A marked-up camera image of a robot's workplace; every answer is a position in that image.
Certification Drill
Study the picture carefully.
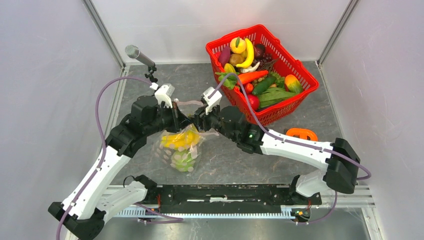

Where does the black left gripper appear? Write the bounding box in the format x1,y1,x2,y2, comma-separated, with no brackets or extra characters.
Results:
144,100,192,136

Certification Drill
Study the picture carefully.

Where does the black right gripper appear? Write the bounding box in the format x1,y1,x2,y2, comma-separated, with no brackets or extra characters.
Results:
189,102,238,143

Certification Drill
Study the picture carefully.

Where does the yellow banana bunch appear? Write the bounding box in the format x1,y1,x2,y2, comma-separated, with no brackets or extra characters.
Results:
160,131,200,151

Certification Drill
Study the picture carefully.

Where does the clear pink zip top bag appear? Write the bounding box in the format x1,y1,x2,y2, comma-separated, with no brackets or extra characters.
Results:
151,124,219,173

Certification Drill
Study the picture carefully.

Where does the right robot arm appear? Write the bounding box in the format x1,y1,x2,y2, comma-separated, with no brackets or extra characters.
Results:
191,106,359,204

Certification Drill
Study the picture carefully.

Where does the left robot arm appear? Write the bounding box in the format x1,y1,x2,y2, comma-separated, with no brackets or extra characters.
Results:
48,96,189,240

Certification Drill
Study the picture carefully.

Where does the red tomato toy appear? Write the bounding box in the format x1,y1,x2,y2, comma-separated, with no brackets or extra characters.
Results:
247,94,261,111

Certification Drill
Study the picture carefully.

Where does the black microphone tripod stand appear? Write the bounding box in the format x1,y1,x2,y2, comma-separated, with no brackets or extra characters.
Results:
144,66,158,83

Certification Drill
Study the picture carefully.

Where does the red pepper toy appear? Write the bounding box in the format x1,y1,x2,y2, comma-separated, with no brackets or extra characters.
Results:
243,83,254,95

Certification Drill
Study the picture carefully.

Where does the orange carrot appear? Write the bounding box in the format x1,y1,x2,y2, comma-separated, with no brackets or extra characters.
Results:
238,70,269,85

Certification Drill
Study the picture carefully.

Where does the purple sweet potato toy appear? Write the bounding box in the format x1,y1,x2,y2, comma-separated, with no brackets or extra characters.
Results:
218,45,231,67

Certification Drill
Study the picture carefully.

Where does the brown potato toy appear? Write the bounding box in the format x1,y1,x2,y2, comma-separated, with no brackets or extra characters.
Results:
228,53,245,66

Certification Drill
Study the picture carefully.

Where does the green leaf vegetable toy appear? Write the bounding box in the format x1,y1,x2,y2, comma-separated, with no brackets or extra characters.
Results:
257,87,297,109

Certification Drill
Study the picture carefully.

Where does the green cucumber toy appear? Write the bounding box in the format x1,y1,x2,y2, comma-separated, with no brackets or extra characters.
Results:
251,76,277,96

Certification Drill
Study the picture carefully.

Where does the single yellow banana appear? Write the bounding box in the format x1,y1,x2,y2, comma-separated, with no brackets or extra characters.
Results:
235,38,255,69

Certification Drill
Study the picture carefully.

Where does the grey microphone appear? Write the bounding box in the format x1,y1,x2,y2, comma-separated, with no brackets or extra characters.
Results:
124,45,156,68

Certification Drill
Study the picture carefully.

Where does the dark grape bunch toy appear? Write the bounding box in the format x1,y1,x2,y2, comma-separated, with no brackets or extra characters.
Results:
252,43,274,66

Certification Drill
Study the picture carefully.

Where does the mango toy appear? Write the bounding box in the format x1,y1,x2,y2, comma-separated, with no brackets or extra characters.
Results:
284,74,304,94

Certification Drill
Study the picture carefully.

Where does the red plastic basket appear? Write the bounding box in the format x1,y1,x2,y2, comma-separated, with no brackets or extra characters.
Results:
205,24,319,125

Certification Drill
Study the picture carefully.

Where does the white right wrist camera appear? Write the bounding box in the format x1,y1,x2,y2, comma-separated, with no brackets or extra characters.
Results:
201,87,222,115

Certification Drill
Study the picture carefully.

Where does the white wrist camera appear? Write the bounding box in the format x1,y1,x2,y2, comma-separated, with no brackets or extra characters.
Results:
201,87,222,115
149,82,175,108

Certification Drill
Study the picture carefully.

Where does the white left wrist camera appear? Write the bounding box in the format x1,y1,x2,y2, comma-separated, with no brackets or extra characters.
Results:
149,82,175,108

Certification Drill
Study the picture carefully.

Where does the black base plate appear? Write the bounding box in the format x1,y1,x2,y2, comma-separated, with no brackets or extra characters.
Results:
142,184,322,214

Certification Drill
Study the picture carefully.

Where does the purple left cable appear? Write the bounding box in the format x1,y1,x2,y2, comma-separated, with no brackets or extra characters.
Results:
55,76,184,240

